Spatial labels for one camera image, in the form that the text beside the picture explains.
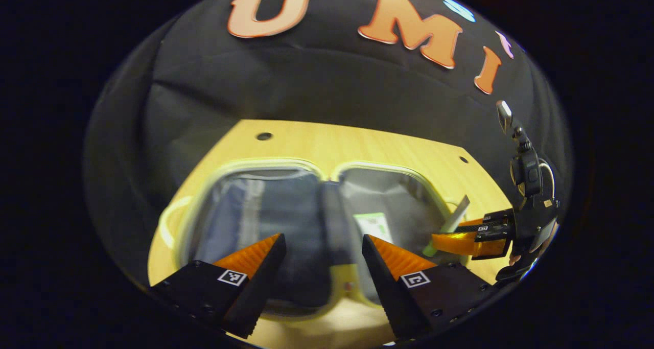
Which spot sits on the green skin care sachet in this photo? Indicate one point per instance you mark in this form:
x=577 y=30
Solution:
x=374 y=226

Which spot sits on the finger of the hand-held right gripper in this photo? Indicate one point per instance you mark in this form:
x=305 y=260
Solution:
x=460 y=244
x=493 y=227

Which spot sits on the cream hard-shell suitcase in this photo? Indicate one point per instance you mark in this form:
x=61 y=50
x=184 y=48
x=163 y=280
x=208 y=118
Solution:
x=286 y=221

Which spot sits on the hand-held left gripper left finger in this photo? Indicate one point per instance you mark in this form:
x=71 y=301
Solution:
x=260 y=282

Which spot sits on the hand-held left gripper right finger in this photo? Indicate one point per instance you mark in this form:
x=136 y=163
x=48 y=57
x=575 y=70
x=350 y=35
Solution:
x=388 y=282

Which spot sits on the black backdrop cloth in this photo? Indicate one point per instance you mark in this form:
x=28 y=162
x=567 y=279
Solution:
x=327 y=83

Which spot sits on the white tube with green cap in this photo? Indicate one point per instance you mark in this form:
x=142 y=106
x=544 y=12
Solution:
x=456 y=217

